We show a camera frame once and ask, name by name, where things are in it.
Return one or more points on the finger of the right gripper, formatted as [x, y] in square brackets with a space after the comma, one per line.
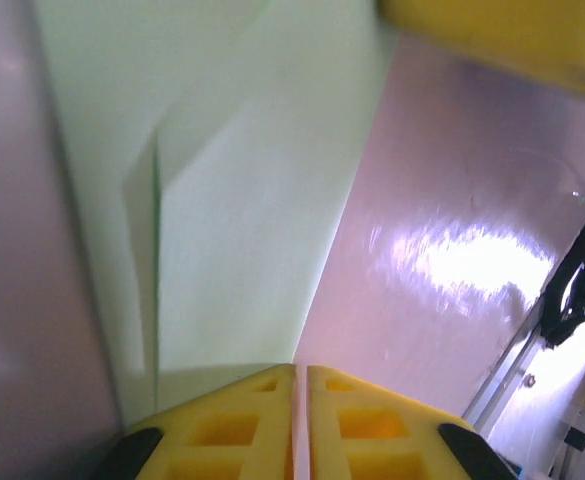
[512, 35]

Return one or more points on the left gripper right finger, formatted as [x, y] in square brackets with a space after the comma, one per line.
[372, 435]

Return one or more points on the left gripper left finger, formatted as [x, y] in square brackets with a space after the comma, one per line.
[232, 435]

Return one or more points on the green paper sheet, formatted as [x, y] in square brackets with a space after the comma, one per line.
[247, 225]

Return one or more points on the aluminium rail frame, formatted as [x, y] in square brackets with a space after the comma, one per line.
[517, 380]

